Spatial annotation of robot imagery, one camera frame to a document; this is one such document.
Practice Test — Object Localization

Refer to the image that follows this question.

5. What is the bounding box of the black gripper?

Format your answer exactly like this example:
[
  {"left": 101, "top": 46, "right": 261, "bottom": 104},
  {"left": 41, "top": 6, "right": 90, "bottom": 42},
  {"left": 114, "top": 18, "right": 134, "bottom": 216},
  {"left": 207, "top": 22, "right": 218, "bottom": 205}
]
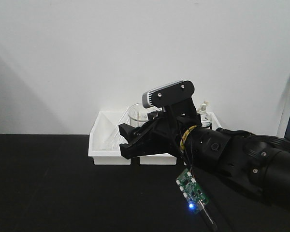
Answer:
[{"left": 118, "top": 98, "right": 201, "bottom": 160}]

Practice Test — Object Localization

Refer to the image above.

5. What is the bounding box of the small clear glass beaker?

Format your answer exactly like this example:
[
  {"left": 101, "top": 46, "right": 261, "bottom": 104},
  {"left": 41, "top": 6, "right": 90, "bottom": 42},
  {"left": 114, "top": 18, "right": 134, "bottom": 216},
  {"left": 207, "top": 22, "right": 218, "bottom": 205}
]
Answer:
[{"left": 128, "top": 103, "right": 151, "bottom": 127}]

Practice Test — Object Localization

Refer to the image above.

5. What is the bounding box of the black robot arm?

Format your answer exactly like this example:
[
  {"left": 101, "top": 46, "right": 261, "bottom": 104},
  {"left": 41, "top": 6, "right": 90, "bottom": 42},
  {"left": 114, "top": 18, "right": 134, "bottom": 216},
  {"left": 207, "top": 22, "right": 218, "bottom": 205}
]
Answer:
[{"left": 119, "top": 99, "right": 290, "bottom": 211}]

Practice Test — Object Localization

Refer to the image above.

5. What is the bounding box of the glass test tube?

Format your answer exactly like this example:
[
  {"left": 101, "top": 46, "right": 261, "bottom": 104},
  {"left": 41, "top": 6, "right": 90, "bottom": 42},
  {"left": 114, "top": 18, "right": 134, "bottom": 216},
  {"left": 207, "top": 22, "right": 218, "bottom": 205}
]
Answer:
[
  {"left": 109, "top": 130, "right": 122, "bottom": 150},
  {"left": 102, "top": 113, "right": 128, "bottom": 150}
]

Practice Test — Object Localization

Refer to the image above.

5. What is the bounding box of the left white plastic bin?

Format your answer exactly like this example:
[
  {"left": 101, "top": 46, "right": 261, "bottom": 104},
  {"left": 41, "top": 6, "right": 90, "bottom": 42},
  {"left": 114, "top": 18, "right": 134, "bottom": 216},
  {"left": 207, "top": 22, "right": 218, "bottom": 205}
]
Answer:
[{"left": 88, "top": 111, "right": 131, "bottom": 165}]

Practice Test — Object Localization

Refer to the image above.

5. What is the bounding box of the white plastic bin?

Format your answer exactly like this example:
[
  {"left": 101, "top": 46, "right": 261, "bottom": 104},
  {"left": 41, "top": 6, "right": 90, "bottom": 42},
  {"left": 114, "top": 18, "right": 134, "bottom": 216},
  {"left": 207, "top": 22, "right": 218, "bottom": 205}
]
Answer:
[
  {"left": 183, "top": 111, "right": 223, "bottom": 167},
  {"left": 88, "top": 111, "right": 131, "bottom": 165},
  {"left": 134, "top": 111, "right": 177, "bottom": 166}
]

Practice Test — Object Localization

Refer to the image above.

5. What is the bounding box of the middle white plastic bin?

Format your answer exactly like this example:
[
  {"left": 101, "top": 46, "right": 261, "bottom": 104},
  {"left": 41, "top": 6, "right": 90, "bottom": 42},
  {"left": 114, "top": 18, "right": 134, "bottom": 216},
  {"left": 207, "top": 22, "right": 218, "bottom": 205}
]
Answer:
[{"left": 134, "top": 111, "right": 177, "bottom": 166}]

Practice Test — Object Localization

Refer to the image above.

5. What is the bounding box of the green circuit board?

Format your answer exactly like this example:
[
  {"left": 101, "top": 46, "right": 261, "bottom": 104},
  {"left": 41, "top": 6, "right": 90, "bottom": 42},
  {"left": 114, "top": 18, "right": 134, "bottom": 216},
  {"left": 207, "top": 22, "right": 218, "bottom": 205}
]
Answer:
[{"left": 176, "top": 168, "right": 209, "bottom": 214}]

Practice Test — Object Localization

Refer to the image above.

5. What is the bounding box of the glass alcohol lamp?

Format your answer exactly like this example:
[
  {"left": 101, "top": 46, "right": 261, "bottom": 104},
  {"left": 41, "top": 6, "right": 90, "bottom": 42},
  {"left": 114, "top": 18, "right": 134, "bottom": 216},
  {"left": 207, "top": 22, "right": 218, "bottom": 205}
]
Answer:
[{"left": 197, "top": 101, "right": 212, "bottom": 129}]

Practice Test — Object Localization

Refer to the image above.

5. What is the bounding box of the right white plastic bin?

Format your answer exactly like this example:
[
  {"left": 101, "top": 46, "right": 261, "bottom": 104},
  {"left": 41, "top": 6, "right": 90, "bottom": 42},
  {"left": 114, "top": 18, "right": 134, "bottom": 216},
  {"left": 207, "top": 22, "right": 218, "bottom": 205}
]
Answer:
[{"left": 183, "top": 111, "right": 223, "bottom": 167}]

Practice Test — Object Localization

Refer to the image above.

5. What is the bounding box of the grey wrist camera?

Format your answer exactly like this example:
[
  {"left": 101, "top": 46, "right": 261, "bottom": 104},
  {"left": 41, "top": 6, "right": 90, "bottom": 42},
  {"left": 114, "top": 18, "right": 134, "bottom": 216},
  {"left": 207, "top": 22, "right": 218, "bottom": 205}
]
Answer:
[{"left": 142, "top": 80, "right": 195, "bottom": 108}]

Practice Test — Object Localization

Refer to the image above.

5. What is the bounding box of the black usb cable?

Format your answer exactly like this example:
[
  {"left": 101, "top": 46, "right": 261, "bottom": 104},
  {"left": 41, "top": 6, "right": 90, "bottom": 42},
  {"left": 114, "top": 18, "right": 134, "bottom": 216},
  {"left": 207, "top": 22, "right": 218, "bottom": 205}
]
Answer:
[{"left": 197, "top": 202, "right": 219, "bottom": 232}]

